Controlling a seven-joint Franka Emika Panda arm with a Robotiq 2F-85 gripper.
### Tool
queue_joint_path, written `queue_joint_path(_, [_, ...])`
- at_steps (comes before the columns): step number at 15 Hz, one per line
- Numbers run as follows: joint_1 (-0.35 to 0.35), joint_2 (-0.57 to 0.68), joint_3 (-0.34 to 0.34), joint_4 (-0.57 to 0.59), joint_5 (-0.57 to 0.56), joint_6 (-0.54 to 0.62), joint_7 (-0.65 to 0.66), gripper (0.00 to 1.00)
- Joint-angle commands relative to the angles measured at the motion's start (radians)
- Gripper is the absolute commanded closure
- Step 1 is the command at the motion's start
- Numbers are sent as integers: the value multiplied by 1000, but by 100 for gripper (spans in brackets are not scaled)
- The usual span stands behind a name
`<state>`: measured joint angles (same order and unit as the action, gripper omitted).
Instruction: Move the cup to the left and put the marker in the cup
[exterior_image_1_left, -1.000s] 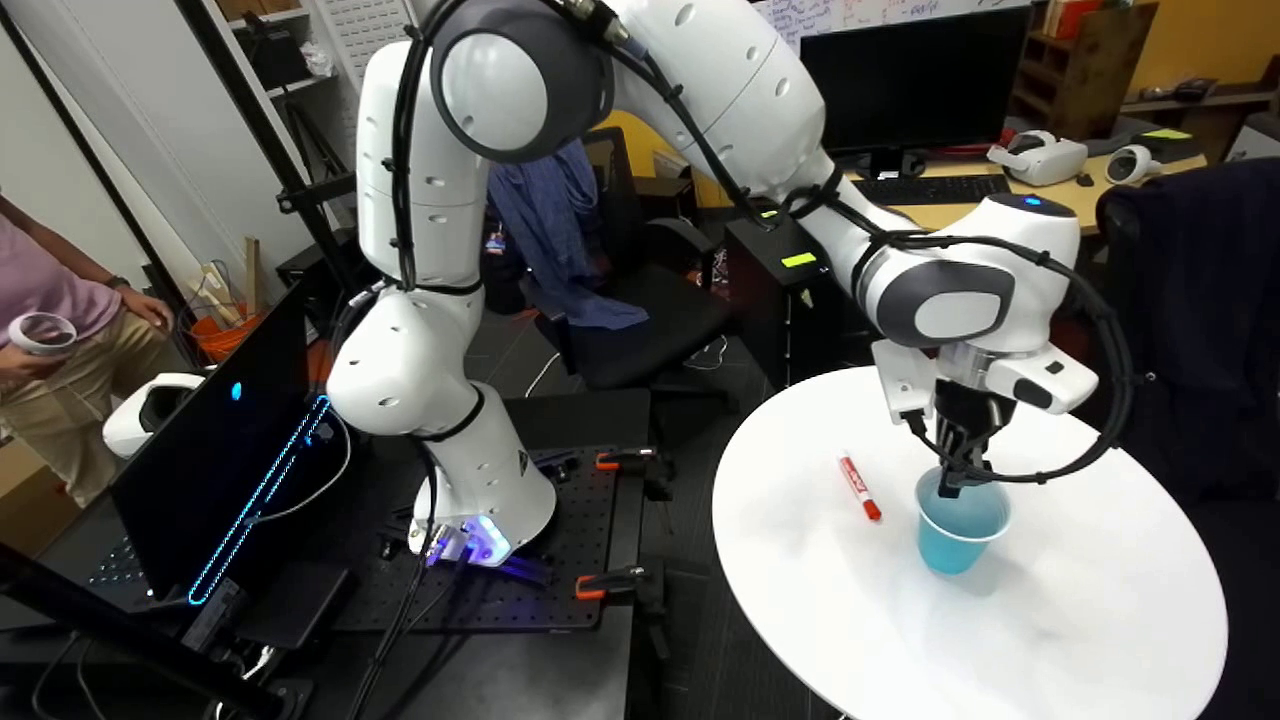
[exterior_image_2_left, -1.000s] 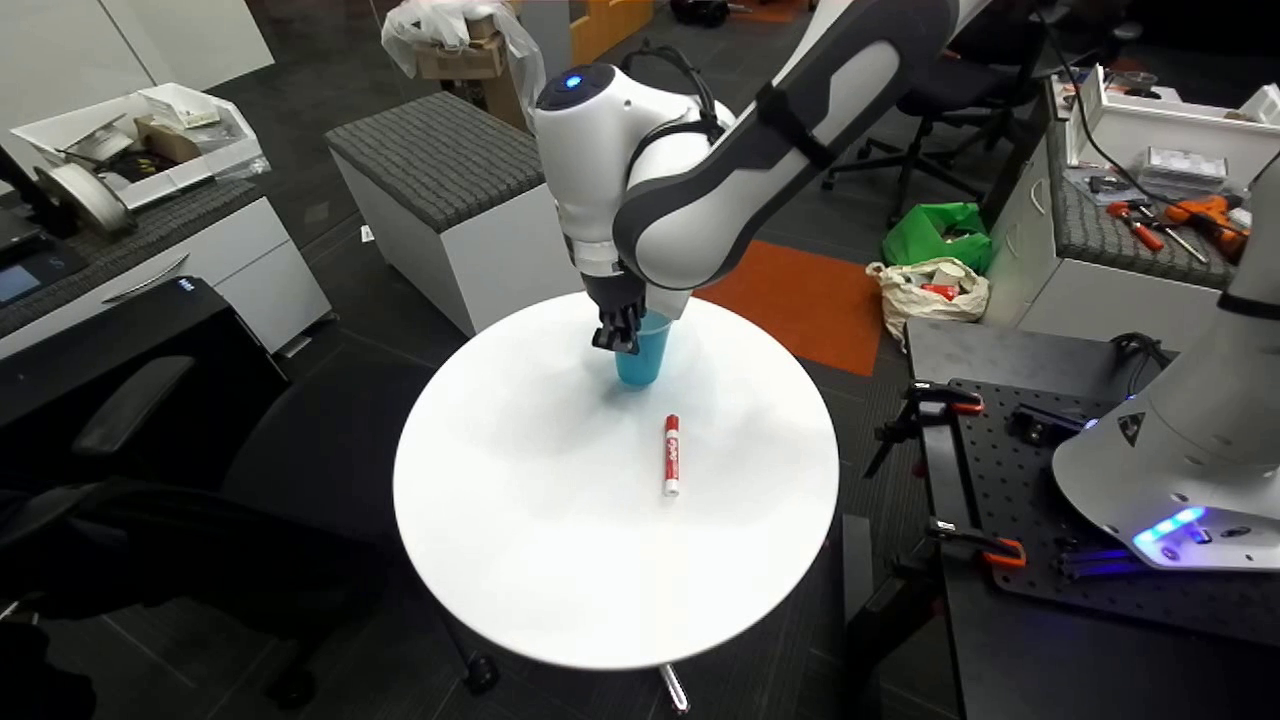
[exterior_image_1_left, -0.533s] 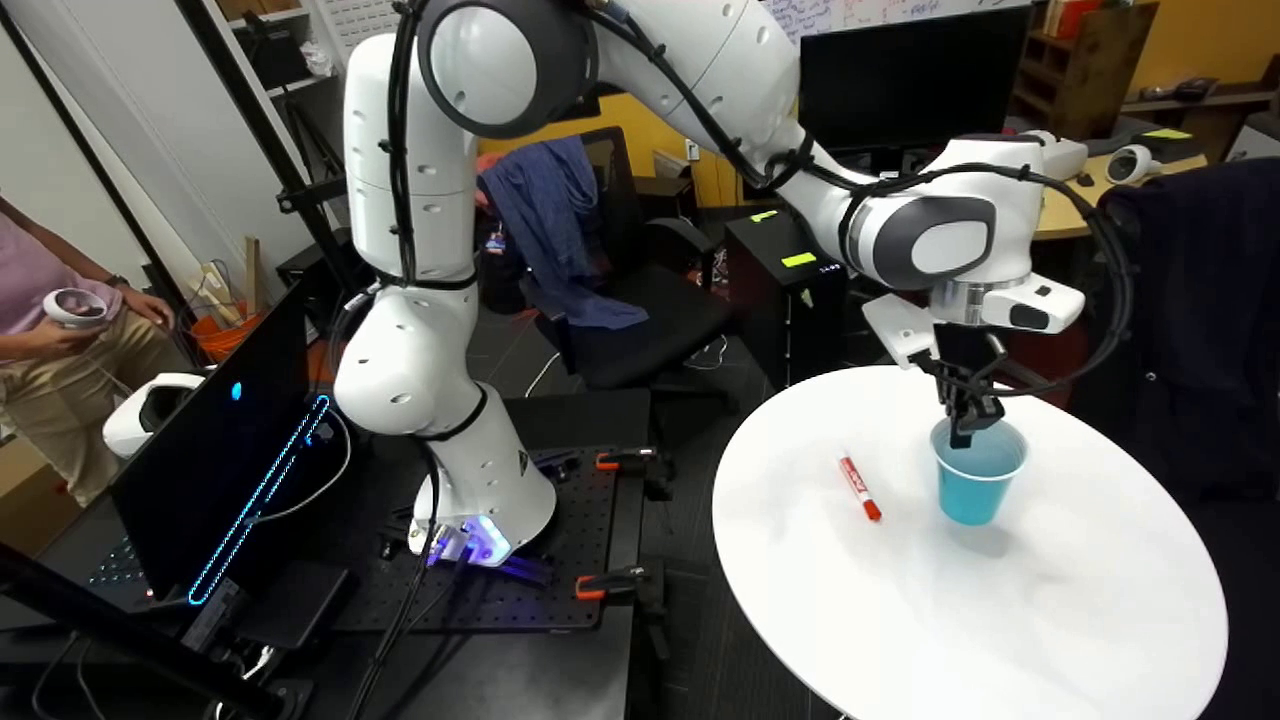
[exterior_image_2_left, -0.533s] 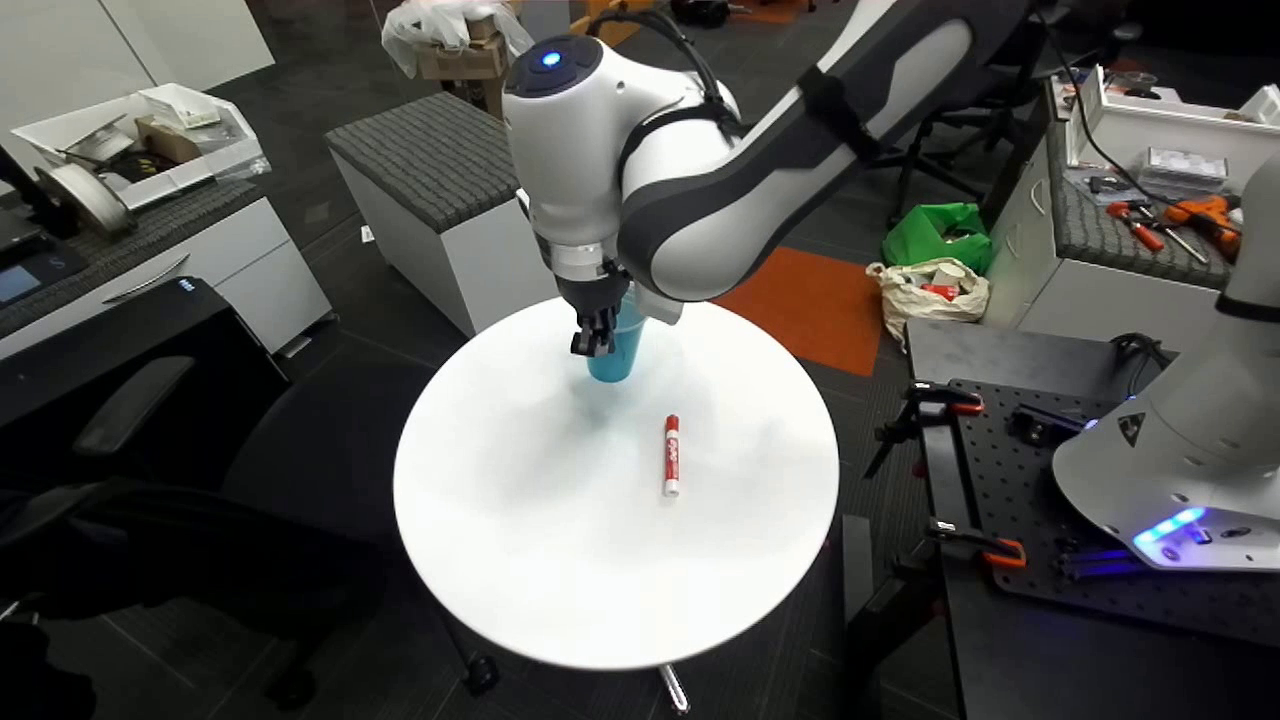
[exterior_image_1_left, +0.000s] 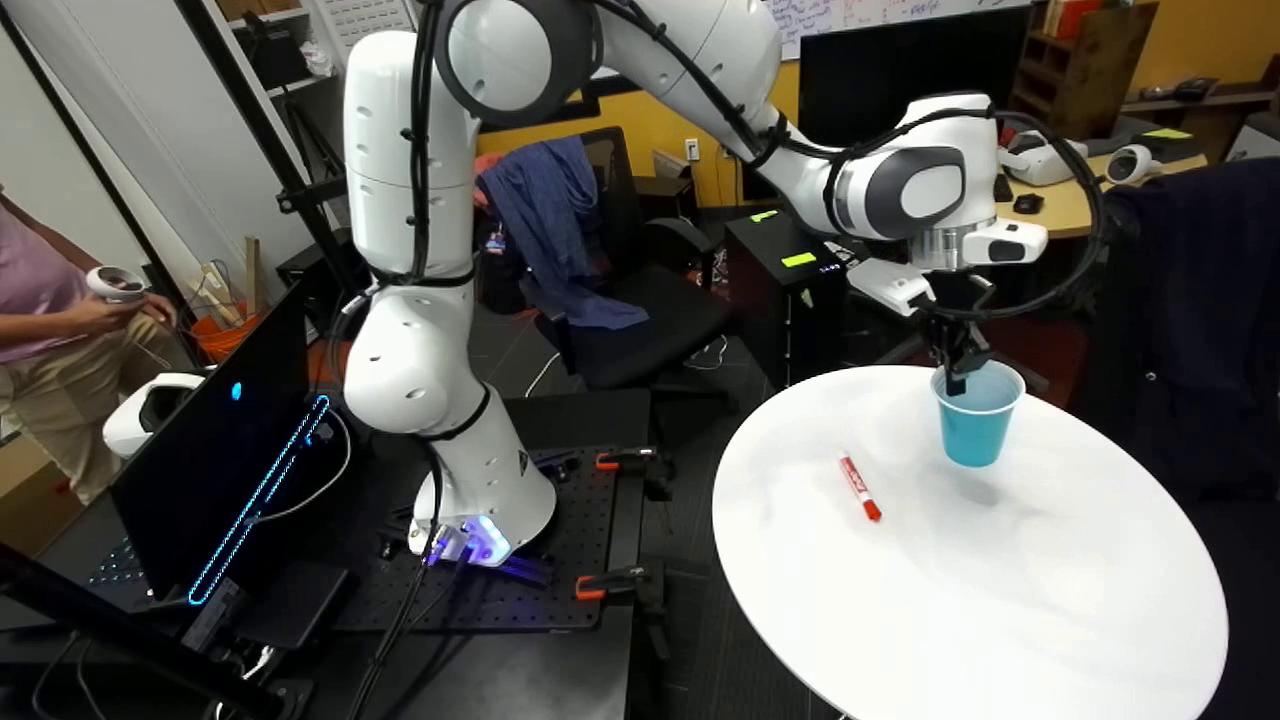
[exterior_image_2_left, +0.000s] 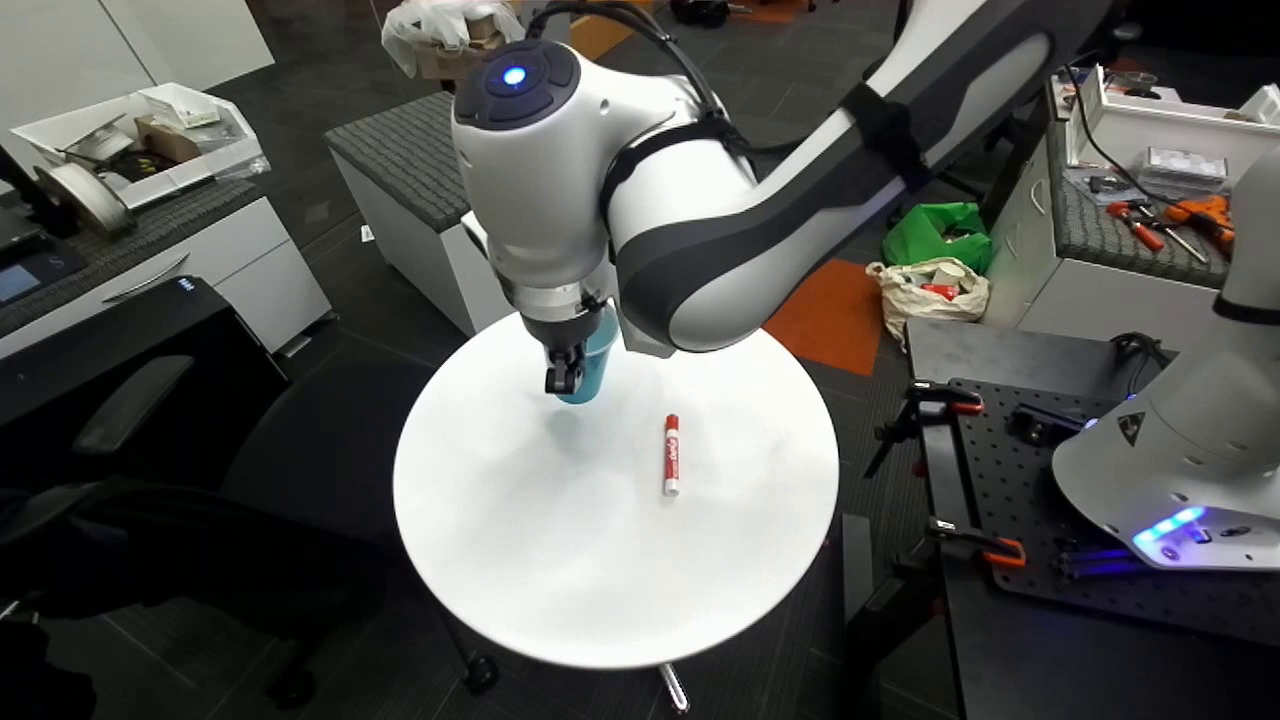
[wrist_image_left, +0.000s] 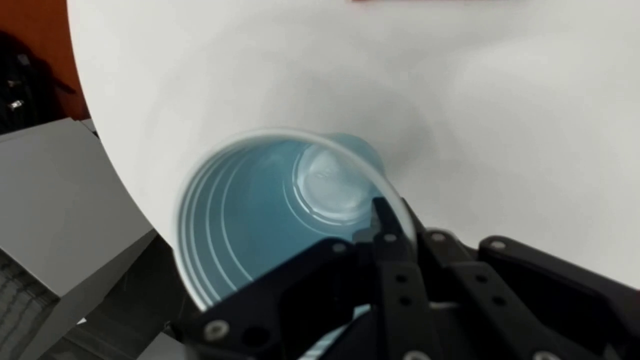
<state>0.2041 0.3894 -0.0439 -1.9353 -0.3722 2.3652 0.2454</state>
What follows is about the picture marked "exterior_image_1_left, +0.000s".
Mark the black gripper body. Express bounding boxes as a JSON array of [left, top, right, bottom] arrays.
[[923, 272, 1002, 356]]

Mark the blue plastic cup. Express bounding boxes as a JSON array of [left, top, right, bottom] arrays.
[[930, 356, 1030, 474]]

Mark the red Expo marker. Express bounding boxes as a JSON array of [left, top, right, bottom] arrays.
[[838, 452, 887, 530]]

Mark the white handheld controller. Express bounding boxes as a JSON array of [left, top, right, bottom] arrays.
[[85, 259, 151, 306]]

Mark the person left hand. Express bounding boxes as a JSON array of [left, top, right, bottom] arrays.
[[129, 287, 179, 335]]

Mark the yellow round desk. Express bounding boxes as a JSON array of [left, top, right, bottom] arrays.
[[991, 147, 1212, 250]]

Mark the black jacket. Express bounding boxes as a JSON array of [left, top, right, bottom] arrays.
[[1077, 157, 1280, 517]]

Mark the black computer monitor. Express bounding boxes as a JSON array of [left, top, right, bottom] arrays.
[[797, 4, 1035, 152]]

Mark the wooden shelf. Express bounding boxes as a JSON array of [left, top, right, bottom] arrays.
[[1009, 0, 1165, 146]]

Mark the whiteboard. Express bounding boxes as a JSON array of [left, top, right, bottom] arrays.
[[765, 0, 1039, 65]]

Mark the black office chair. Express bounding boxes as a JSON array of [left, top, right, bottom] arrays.
[[533, 123, 742, 397]]

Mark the orange black clamp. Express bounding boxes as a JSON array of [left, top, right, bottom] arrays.
[[592, 446, 673, 499], [572, 566, 673, 615]]

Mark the blue cloth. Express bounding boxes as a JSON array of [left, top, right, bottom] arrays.
[[475, 135, 654, 335]]

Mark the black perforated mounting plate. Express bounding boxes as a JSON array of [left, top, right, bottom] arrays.
[[37, 386, 640, 720]]

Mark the black box with blue light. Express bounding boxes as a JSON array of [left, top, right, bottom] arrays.
[[107, 287, 356, 615]]

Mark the white VR headset black visor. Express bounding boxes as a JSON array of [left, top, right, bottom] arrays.
[[100, 367, 212, 466]]

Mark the black tripod leg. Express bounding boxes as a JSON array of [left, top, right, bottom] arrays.
[[0, 537, 293, 720]]

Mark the person in pink shirt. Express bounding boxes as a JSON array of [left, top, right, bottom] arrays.
[[0, 191, 185, 514]]

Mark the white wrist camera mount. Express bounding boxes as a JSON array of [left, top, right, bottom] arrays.
[[960, 215, 1052, 272]]

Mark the white VR headset grey strap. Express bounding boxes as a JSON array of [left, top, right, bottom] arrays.
[[997, 130, 1095, 191]]

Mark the white VR controller ring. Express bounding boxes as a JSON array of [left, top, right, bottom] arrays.
[[1102, 142, 1165, 191]]

